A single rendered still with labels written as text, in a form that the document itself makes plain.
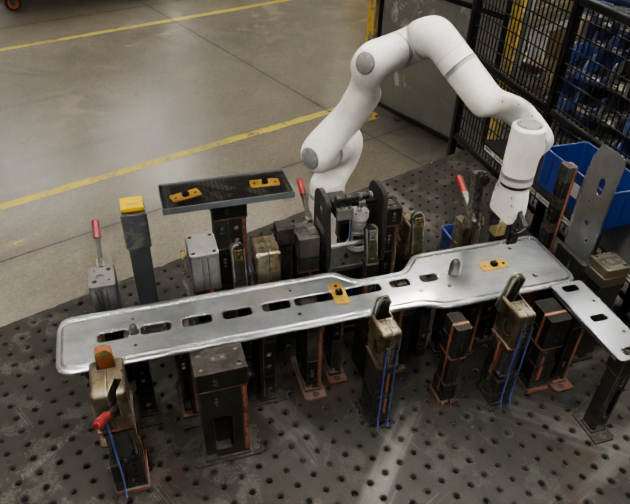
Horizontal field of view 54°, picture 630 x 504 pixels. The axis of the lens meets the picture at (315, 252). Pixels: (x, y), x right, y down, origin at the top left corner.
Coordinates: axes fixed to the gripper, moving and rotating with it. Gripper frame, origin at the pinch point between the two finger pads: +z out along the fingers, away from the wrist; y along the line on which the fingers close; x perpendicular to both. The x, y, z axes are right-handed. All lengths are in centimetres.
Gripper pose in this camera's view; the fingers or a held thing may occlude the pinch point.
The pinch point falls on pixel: (502, 231)
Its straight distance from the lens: 175.0
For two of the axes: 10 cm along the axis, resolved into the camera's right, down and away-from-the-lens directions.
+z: -0.3, 7.9, 6.1
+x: 9.6, -1.6, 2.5
